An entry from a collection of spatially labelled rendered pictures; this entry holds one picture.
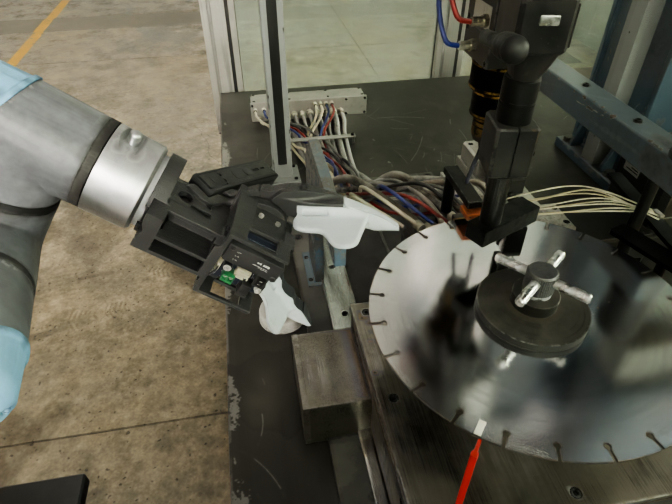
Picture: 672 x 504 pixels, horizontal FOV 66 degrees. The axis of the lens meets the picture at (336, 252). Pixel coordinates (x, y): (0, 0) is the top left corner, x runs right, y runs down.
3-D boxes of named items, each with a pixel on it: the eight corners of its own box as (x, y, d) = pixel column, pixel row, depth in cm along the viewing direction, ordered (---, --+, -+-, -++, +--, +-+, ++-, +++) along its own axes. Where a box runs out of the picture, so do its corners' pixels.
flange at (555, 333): (496, 357, 48) (502, 339, 47) (461, 277, 57) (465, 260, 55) (610, 347, 49) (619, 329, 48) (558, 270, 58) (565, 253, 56)
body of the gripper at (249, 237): (253, 319, 45) (117, 260, 41) (265, 256, 52) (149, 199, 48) (299, 264, 41) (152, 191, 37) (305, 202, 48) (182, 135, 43)
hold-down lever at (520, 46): (581, 75, 37) (593, 34, 36) (500, 80, 37) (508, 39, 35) (529, 40, 44) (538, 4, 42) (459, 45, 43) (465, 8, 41)
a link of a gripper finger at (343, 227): (403, 264, 43) (291, 266, 43) (397, 221, 48) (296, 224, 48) (404, 233, 41) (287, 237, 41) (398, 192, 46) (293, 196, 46)
